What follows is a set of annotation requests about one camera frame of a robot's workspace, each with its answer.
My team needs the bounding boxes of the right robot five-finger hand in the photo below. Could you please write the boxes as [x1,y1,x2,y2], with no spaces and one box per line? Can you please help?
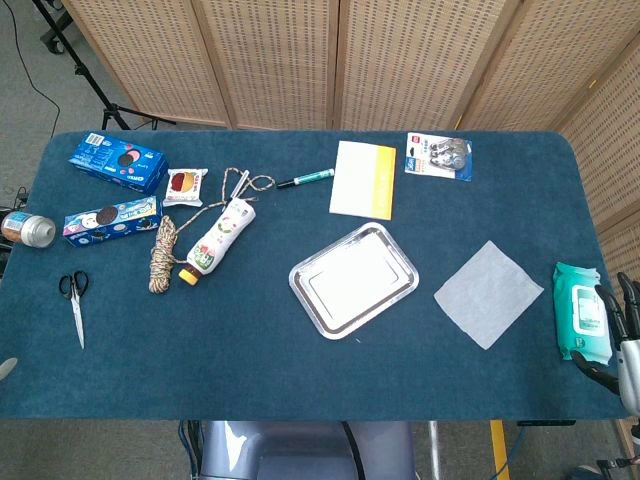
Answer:
[571,272,640,417]

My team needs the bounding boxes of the white paper napkin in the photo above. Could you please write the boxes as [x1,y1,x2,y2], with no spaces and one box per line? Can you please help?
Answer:
[433,240,545,351]

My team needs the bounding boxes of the silver metal tray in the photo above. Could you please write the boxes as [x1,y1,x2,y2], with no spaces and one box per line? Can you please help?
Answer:
[288,221,420,341]

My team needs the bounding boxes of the green wet wipes pack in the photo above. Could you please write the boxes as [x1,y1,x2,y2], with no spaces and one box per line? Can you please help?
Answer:
[552,261,614,364]

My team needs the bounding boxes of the jar with silver lid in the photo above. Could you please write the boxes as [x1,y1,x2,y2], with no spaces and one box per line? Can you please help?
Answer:
[0,210,57,248]

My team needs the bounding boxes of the slim blue Oreo box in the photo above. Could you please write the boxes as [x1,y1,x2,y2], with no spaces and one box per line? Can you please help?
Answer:
[62,195,164,249]

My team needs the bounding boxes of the large blue Oreo box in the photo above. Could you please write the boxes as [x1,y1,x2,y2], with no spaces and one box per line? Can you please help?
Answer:
[68,131,169,196]

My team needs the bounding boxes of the blue table cloth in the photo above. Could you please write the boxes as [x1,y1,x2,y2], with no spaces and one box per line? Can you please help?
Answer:
[0,130,632,422]

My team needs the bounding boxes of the white red snack packet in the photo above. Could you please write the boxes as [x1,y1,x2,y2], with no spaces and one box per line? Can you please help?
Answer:
[161,168,210,208]

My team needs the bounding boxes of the white bottle with yellow cap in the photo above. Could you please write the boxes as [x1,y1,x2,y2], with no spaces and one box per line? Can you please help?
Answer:
[178,197,258,287]

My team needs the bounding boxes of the blue blister pack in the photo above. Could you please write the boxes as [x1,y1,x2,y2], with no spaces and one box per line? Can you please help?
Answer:
[404,131,474,184]

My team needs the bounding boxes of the black tripod stand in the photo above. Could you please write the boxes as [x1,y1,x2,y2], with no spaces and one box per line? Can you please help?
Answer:
[30,0,177,132]

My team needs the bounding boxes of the silver pen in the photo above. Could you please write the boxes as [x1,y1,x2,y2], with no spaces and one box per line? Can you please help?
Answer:
[227,169,250,201]

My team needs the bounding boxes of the grey blue robot torso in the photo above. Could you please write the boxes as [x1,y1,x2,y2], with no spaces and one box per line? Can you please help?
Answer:
[199,420,419,480]

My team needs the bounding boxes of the white yellow notepad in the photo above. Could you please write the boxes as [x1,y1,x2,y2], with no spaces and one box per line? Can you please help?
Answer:
[328,140,398,221]

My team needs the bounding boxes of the green black marker pen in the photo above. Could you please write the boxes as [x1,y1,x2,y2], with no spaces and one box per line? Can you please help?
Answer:
[276,168,336,190]

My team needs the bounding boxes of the woven wooden folding screen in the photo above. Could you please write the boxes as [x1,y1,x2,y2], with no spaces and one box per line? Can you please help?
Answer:
[62,0,640,286]

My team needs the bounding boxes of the black handled scissors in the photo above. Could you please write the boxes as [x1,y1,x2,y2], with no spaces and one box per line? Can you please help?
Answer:
[58,270,90,350]

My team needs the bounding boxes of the braided multicolour rope bundle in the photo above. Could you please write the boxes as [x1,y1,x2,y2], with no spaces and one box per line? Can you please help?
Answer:
[147,167,277,295]

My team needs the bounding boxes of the blue cable bundle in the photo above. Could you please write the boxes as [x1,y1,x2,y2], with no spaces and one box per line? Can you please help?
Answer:
[178,420,204,480]

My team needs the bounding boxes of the thin black floor cable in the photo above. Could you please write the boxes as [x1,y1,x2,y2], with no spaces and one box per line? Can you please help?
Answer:
[6,0,62,137]

